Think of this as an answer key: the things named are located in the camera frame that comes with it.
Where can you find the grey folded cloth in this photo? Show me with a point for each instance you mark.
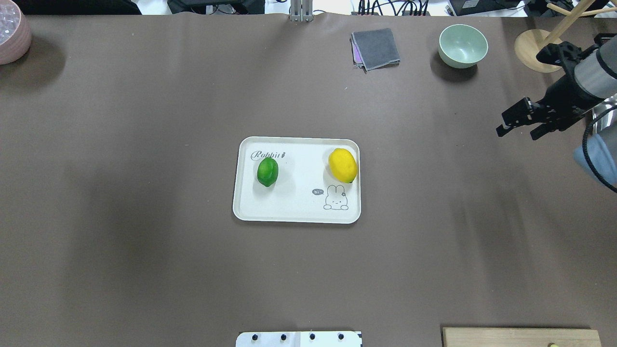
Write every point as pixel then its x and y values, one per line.
pixel 377 48

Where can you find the pink bowl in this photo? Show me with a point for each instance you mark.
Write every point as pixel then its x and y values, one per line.
pixel 15 34

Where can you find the wooden cutting board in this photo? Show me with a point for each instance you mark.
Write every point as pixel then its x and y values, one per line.
pixel 517 337

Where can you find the aluminium frame post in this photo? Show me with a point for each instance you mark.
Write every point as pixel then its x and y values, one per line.
pixel 301 11

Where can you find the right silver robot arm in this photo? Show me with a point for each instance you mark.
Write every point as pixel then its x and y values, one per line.
pixel 588 82

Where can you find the metal scoop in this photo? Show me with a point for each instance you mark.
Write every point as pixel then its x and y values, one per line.
pixel 607 113

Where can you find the green lime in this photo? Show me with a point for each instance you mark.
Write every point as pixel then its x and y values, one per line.
pixel 267 172

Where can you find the wooden mug tree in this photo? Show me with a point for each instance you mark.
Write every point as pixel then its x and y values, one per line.
pixel 529 43

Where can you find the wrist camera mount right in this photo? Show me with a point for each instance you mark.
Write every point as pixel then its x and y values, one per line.
pixel 563 54

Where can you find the yellow lemon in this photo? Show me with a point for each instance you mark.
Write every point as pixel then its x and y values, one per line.
pixel 343 165

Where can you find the purple cloth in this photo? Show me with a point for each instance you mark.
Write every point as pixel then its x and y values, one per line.
pixel 357 59

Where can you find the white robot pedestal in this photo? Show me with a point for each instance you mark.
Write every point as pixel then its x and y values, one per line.
pixel 320 338

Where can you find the green bowl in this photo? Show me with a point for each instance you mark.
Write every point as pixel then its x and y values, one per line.
pixel 462 46

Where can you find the glass rack tray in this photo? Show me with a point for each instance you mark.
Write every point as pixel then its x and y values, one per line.
pixel 602 38

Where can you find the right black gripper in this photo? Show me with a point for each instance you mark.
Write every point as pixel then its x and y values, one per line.
pixel 568 95

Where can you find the white rabbit tray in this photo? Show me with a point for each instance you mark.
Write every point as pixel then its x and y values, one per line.
pixel 305 191

